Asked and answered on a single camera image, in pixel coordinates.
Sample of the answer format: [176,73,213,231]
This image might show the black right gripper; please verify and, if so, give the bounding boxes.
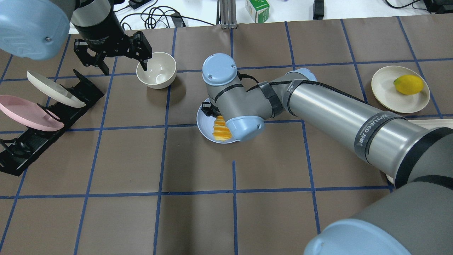
[202,102,222,118]

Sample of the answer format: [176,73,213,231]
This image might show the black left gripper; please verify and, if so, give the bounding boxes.
[73,14,152,76]

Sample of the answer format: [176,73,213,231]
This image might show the light blue plate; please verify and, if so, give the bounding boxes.
[197,98,238,144]

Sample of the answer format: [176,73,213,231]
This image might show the striped yellow bread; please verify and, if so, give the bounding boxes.
[212,115,233,141]

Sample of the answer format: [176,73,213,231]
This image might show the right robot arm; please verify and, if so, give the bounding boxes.
[202,53,453,255]

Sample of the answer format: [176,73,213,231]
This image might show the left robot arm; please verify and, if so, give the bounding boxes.
[0,0,152,75]

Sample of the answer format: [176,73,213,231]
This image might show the cream plate in rack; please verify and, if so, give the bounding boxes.
[27,70,86,108]

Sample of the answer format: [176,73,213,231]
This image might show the pink plate in rack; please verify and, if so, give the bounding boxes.
[0,95,64,132]

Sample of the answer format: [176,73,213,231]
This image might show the black plate rack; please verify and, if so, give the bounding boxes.
[0,70,104,176]

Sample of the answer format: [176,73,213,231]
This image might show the cream plate with lemon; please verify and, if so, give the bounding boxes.
[372,65,430,114]

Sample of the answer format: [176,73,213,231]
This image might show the cream ceramic bowl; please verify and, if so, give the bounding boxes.
[136,52,177,89]

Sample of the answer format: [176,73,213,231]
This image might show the black power adapter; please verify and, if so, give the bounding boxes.
[171,12,186,28]

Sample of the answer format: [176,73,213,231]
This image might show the green white carton box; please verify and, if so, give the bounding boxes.
[245,0,270,24]

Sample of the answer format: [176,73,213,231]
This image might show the yellow lemon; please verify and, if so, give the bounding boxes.
[393,75,424,95]

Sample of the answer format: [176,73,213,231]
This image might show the white rectangular tray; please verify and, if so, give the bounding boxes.
[386,119,453,185]

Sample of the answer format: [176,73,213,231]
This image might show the aluminium frame post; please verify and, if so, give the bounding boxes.
[216,0,237,29]

